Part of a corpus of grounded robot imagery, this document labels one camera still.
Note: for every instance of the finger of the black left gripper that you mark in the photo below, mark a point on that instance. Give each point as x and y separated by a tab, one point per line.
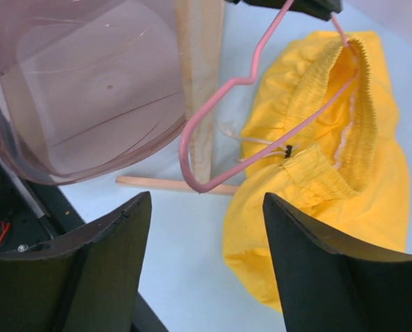
320	9

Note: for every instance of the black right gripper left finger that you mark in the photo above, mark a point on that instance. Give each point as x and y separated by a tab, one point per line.
84	280

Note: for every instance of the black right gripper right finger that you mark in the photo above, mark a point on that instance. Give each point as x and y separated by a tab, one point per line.
330	281

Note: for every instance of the pink wire hanger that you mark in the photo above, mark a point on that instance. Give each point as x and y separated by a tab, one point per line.
252	36

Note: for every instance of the yellow shorts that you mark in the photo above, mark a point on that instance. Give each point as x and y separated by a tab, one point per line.
346	168

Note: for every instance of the wooden clothes rack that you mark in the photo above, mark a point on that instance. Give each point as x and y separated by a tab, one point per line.
198	103

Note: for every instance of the pink translucent plastic basin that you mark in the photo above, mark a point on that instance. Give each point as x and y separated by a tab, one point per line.
87	87

